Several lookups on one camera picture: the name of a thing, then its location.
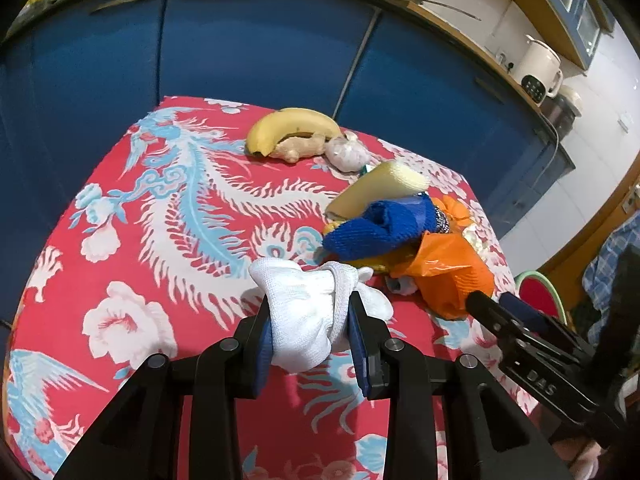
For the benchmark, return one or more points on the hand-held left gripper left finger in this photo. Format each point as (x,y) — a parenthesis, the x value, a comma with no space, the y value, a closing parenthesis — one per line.
(262,355)

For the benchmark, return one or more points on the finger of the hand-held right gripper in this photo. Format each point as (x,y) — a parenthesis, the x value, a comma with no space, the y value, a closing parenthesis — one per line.
(492,312)
(525,312)

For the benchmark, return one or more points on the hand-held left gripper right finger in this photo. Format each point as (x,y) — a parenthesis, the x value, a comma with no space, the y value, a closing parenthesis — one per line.
(360,355)

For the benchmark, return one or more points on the red basin with green rim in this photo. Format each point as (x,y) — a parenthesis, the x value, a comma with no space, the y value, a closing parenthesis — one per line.
(537,290)

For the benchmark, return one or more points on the white cloth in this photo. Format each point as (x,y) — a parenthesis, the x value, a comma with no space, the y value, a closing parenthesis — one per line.
(300,310)

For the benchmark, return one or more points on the orange plastic bag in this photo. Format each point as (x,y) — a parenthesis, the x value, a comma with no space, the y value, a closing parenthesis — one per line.
(450,270)

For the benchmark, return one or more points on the yellow foam net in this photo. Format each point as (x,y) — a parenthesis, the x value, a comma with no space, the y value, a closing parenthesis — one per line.
(380,261)

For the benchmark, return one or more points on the person's right hand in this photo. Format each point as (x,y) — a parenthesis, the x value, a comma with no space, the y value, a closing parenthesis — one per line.
(575,455)

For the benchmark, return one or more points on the blue plaid shirt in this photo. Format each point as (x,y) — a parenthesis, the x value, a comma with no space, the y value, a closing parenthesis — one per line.
(600,270)

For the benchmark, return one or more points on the steel wool scrubber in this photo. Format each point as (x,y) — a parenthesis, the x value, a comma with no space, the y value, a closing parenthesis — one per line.
(442,221)

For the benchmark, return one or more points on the wooden door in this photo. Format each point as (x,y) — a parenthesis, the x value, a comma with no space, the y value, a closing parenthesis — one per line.
(595,227)

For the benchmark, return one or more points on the blue knitted cloth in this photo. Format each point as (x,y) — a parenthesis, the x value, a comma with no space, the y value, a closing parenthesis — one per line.
(360,235)

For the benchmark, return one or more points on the pale yellow foam sleeve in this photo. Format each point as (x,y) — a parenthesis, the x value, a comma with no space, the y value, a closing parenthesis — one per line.
(380,185)

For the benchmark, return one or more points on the red printed tablecloth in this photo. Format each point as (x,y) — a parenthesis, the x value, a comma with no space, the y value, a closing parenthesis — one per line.
(150,210)

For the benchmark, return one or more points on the garlic bulb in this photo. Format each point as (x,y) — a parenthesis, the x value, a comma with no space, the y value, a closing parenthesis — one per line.
(345,155)

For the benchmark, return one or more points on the dark rice cooker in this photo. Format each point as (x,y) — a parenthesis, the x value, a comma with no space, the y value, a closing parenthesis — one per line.
(560,110)

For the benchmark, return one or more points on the ginger root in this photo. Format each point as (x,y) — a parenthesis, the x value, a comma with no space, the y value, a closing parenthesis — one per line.
(300,147)

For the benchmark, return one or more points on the banana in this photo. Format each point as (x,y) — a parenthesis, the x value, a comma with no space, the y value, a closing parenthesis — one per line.
(280,127)

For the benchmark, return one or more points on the white electric cooker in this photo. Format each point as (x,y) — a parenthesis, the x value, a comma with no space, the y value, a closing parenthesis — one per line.
(535,65)

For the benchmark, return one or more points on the blue kitchen cabinet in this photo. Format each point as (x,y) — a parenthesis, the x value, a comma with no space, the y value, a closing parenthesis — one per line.
(250,50)

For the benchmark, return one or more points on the white wall outlet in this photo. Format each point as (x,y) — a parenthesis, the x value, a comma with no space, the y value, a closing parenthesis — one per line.
(624,125)

